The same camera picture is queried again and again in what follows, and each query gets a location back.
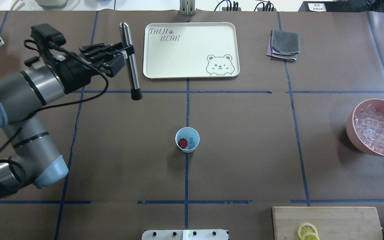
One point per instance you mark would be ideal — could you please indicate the wooden cutting board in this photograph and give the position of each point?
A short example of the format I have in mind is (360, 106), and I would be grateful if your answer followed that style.
(332, 223)

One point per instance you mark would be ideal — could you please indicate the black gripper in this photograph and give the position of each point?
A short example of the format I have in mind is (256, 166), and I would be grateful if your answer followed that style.
(73, 74)

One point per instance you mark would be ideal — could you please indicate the stainless steel muddler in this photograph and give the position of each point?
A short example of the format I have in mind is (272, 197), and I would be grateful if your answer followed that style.
(136, 93)

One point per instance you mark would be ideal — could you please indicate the clear ice cube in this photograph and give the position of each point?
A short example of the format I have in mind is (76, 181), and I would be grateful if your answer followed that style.
(191, 143)

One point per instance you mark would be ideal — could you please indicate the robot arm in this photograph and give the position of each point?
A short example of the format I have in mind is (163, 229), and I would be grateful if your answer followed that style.
(30, 156)

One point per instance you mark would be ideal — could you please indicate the pink bowl of ice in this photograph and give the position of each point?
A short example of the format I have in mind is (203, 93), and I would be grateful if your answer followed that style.
(365, 127)

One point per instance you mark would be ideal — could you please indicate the red strawberry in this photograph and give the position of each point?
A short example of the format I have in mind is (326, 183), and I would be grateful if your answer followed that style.
(183, 143)

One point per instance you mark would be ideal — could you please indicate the cream bear tray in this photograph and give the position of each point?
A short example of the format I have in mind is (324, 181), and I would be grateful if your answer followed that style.
(190, 50)

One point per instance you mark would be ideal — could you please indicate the grey folded cloth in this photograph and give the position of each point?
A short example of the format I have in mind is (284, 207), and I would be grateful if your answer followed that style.
(284, 45)

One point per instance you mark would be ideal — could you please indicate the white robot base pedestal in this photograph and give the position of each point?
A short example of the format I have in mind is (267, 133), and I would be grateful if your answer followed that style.
(186, 234)

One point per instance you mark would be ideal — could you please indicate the light blue cup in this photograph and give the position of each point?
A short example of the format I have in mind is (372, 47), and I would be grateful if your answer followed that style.
(187, 132)

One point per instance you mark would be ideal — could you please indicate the aluminium frame post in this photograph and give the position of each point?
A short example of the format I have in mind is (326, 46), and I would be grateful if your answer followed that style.
(187, 8)

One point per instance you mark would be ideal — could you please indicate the lemon slices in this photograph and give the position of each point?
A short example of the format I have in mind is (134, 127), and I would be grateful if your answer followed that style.
(307, 231)

